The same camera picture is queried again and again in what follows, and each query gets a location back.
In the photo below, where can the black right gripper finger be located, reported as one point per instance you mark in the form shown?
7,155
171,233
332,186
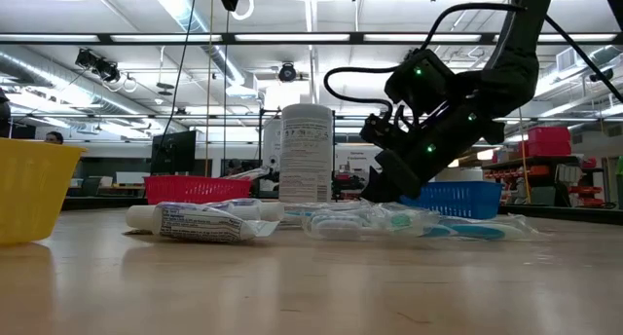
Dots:
375,191

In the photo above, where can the plain white toothbrush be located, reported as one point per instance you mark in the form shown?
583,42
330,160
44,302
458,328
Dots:
336,213

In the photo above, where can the toothbrush with blue striped grip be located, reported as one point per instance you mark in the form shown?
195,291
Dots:
477,232

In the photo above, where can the travel toothpaste tube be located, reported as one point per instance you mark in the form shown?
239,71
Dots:
194,223

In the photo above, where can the blue plastic basket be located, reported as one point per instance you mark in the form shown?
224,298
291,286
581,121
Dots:
462,198

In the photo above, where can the long overhead light bar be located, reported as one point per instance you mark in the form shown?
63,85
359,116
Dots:
292,38

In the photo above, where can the white wipes canister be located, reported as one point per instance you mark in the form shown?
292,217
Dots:
306,155

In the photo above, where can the dark shelf unit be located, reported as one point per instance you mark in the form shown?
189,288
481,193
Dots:
535,174

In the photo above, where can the red storage bin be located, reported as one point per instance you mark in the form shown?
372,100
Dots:
547,140

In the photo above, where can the black computer monitor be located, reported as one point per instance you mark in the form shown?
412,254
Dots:
172,152

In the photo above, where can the red plastic basket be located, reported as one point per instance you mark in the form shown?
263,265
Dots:
194,191

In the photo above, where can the person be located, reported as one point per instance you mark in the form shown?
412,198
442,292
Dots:
54,137

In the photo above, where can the yellow plastic basket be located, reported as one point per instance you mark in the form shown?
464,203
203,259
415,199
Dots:
29,189

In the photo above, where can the silver air duct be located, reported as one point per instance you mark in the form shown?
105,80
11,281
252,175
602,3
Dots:
214,48

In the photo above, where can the black ceiling camera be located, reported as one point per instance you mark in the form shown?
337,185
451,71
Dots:
97,67
287,73

